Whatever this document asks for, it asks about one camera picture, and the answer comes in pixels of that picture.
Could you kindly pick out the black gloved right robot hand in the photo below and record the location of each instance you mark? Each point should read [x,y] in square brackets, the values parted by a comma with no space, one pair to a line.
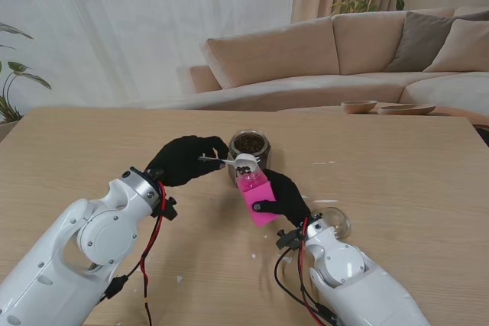
[290,198]

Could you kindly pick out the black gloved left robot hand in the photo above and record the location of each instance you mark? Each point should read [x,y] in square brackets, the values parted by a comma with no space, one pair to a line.
[179,162]

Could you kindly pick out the pink square coffee jar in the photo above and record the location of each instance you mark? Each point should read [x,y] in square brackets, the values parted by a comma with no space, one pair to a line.
[263,207]

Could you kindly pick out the clear glass jar lid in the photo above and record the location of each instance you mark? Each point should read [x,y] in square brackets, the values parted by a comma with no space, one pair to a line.
[340,221]

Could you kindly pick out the white plastic measuring spoon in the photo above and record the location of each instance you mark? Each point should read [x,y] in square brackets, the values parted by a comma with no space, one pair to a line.
[246,160]

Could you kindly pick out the glass jar of coffee beans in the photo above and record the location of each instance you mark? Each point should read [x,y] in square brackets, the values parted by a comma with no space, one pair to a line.
[250,142]

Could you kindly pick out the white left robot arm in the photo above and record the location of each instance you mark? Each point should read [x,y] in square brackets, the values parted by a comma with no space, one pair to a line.
[65,257]

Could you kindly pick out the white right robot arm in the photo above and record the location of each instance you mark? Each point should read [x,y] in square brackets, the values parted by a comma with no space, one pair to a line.
[363,288]

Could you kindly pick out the small wooden bowl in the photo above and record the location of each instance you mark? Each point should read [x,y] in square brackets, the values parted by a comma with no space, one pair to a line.
[359,106]

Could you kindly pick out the beige fabric sofa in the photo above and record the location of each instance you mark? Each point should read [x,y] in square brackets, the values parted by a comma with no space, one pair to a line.
[275,55]

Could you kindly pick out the white sheer curtain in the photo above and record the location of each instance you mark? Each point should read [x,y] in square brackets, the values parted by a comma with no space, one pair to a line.
[153,17]

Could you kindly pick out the shallow wooden plate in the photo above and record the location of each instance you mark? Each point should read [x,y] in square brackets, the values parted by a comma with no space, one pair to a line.
[409,109]

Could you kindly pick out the pale green large-leaf houseplant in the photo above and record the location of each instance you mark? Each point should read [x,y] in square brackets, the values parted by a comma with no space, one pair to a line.
[21,67]

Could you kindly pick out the grey sofa cushion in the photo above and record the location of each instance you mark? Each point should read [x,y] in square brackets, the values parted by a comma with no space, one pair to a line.
[416,43]

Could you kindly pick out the beige sofa cushion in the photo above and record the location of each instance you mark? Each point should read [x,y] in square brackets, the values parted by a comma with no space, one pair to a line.
[466,51]

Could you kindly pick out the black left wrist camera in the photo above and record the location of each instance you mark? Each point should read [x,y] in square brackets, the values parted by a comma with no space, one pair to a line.
[167,209]

